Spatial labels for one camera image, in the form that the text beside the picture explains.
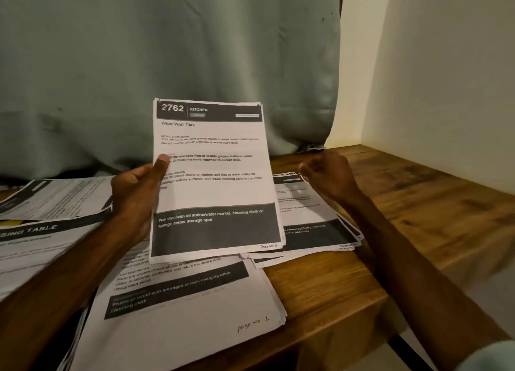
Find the person's left hand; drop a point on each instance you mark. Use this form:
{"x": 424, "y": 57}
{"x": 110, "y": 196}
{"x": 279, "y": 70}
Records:
{"x": 137, "y": 194}

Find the person's right hand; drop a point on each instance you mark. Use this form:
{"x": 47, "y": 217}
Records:
{"x": 331, "y": 178}

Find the Wipe Wall Tiles paper stack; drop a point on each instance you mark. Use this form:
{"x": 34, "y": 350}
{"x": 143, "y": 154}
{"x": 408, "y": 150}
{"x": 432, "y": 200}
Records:
{"x": 213, "y": 181}

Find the single sheet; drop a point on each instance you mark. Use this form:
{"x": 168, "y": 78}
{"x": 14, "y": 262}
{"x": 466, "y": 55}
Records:
{"x": 56, "y": 196}

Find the person's left forearm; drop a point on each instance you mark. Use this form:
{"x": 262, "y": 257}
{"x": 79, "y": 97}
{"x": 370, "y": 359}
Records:
{"x": 56, "y": 302}

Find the person's right forearm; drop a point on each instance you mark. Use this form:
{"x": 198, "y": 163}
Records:
{"x": 426, "y": 294}

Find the pale green curtain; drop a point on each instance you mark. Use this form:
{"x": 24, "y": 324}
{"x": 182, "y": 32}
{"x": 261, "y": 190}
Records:
{"x": 161, "y": 69}

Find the black bar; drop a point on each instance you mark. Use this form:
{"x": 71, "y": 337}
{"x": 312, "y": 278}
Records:
{"x": 406, "y": 357}

